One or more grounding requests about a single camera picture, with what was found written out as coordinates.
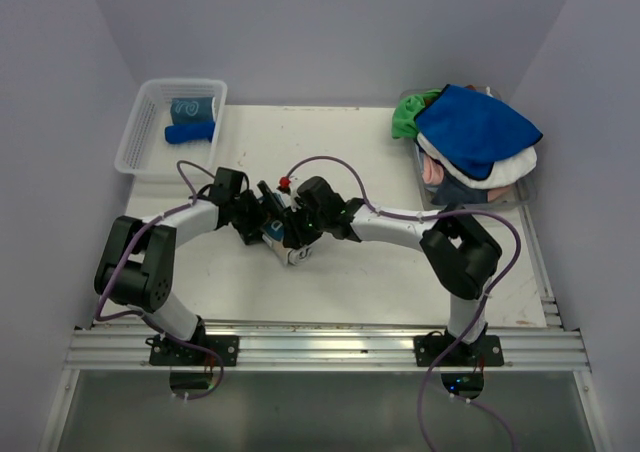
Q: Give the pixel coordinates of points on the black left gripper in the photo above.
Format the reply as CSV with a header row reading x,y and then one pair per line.
x,y
250,232

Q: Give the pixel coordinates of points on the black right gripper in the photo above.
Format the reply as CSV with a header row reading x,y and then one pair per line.
x,y
294,235

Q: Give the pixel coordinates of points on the teal beige cartoon towel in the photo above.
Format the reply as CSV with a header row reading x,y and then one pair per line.
x,y
292,235

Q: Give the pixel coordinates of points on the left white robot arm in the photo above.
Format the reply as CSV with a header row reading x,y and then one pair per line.
x,y
135,273

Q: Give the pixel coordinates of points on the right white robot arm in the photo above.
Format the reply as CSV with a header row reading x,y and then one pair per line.
x,y
462,254

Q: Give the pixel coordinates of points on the rolled blue towel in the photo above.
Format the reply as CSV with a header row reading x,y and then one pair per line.
x,y
186,133

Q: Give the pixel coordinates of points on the green towel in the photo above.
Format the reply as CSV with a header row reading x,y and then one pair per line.
x,y
403,124

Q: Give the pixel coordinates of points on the rolled teal towel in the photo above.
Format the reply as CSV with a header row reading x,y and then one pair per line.
x,y
192,110

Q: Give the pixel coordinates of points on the white plastic basket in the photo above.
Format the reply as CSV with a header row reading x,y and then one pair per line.
x,y
144,151

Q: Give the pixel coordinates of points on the blue microfiber towel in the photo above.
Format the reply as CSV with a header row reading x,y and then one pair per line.
x,y
473,130

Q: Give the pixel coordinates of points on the white towel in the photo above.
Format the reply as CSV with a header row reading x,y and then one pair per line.
x,y
503,173

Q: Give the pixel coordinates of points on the clear plastic towel bin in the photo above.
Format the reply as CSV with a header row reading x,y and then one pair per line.
x,y
518,194

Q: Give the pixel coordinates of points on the aluminium mounting rail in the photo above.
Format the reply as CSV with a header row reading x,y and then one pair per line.
x,y
122,346

